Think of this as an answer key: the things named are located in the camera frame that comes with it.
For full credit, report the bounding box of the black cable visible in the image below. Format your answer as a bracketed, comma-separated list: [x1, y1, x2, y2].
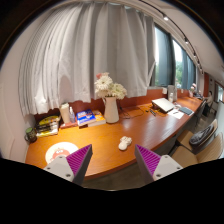
[118, 103, 154, 120]

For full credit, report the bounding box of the white curtain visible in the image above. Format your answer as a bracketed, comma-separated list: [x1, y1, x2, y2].
[19, 2, 155, 115]

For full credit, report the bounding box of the white computer mouse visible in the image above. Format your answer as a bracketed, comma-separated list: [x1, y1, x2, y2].
[118, 136, 132, 151]

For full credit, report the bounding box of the dark grey curtain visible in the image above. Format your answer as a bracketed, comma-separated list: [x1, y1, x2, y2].
[155, 27, 173, 87]

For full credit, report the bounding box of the white flower bouquet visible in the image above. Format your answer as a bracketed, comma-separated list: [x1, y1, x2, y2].
[95, 72, 127, 100]

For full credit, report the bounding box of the white cylindrical container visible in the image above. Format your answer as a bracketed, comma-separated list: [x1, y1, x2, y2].
[59, 103, 70, 124]

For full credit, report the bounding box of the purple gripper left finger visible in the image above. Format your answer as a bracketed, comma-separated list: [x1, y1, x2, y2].
[44, 145, 93, 185]

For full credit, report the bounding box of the white ceramic vase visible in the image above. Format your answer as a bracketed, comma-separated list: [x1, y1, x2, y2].
[103, 97, 119, 124]

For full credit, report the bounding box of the wooden chair near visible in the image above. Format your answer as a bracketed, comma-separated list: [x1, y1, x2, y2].
[172, 133, 223, 168]

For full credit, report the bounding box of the stack of snack packages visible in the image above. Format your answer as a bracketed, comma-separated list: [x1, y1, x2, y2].
[35, 115, 61, 138]

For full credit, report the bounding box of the dark tablet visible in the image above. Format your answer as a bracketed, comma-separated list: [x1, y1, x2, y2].
[179, 107, 194, 116]

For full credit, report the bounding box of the orange book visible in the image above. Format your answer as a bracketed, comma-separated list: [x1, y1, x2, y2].
[89, 110, 106, 127]

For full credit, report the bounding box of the white desk device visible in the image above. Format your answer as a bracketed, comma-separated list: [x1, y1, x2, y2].
[168, 85, 177, 101]

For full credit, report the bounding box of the blue book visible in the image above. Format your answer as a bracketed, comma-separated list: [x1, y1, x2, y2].
[76, 109, 96, 126]

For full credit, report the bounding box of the wooden chair with backpack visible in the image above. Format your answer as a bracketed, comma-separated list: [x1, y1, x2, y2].
[176, 119, 218, 152]

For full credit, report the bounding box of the small clear bottle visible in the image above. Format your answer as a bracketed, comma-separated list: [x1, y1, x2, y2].
[69, 106, 76, 123]

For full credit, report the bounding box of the round cartoon mouse pad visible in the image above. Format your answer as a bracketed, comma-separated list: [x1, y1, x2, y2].
[45, 142, 78, 163]

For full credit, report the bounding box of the silver laptop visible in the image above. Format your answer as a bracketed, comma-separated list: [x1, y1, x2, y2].
[152, 98, 174, 113]

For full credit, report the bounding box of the white paper sheet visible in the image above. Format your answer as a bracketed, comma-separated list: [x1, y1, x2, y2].
[169, 109, 184, 119]

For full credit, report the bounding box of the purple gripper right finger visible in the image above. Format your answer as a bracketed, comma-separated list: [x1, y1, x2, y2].
[135, 145, 182, 184]

